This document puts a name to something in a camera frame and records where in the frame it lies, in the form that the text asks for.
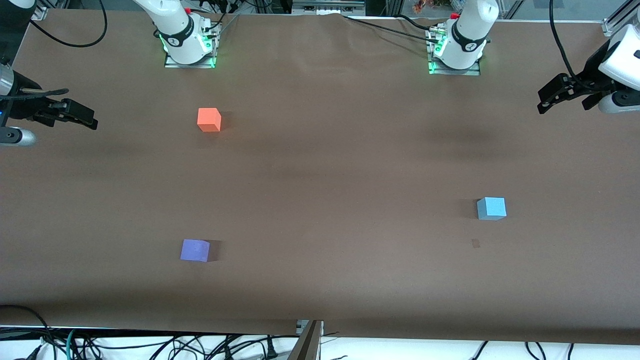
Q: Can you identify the blue foam block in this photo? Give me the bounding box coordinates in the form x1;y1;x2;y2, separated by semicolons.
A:
476;197;507;221

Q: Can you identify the orange foam block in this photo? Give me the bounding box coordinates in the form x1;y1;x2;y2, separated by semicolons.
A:
197;107;222;133

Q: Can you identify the purple foam block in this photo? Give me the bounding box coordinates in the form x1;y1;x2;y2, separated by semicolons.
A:
180;239;211;263

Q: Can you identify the brown paper table cover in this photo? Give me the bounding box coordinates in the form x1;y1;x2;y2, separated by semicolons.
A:
0;7;640;346

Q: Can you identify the aluminium frame profile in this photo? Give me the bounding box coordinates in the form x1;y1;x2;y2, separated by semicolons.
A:
602;0;640;37

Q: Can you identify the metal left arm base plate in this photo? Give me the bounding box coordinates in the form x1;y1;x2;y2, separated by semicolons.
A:
426;25;482;77

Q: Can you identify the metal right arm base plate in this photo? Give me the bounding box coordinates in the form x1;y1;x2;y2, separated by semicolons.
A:
164;20;221;69

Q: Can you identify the short black table cable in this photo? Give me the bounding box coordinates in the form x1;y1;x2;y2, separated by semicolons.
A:
395;14;441;33

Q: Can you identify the long black table cable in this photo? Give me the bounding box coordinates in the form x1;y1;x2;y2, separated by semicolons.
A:
342;15;441;46

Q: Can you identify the black looped floor cable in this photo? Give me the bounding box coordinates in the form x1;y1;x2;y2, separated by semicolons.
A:
0;304;53;360

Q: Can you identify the grey metal background frame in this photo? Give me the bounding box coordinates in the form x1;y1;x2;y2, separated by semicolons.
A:
292;0;366;16

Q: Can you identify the aluminium post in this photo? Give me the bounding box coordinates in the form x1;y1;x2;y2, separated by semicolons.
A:
287;320;324;360

